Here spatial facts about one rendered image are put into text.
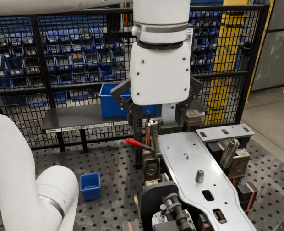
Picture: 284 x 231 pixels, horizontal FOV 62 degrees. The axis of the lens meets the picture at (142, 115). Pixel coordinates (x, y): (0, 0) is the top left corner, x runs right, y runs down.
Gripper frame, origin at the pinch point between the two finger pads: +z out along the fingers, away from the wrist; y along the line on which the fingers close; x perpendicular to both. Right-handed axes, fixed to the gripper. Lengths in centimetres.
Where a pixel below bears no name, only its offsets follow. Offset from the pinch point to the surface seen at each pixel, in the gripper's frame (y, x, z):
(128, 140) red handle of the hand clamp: -0.8, 34.8, 30.2
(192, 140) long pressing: 32, 47, 45
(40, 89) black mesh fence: -41, 90, 30
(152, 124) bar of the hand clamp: 8.2, 33.7, 23.4
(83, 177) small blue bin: -22, 57, 68
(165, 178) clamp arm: 8.6, 16.9, 34.2
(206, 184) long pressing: 27, 20, 45
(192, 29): 45, 90, 2
